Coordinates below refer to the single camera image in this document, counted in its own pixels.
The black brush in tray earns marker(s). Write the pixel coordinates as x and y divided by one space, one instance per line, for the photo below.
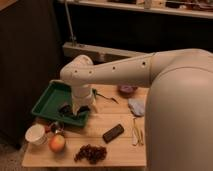
65 110

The small metal cup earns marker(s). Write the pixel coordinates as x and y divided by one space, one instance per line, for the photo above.
57 127

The wooden shelf with items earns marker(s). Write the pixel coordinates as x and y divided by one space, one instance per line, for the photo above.
188 8

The red yellow apple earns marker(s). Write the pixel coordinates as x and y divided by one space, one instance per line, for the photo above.
57 143

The bunch of dark grapes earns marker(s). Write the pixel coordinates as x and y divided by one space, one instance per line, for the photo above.
92 154

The thin dark twig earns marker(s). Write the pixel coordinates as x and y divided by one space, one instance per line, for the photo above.
108 98

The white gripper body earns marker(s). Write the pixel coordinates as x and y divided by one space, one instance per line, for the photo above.
81 96

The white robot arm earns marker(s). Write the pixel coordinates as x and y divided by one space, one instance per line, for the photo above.
179 104

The purple bowl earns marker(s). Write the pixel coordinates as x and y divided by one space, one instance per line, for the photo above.
126 90

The metal pole stand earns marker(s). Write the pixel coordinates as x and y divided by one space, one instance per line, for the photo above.
72 36

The grey crumpled cloth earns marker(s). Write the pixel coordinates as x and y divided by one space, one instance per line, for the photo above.
136 106

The black rectangular block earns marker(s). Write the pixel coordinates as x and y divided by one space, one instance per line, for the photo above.
113 133

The white ceramic cup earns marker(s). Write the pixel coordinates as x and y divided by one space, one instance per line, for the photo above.
36 134

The green plastic tray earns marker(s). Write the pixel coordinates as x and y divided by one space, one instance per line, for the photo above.
54 96

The yellow banana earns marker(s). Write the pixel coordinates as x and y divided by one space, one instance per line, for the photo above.
137 135

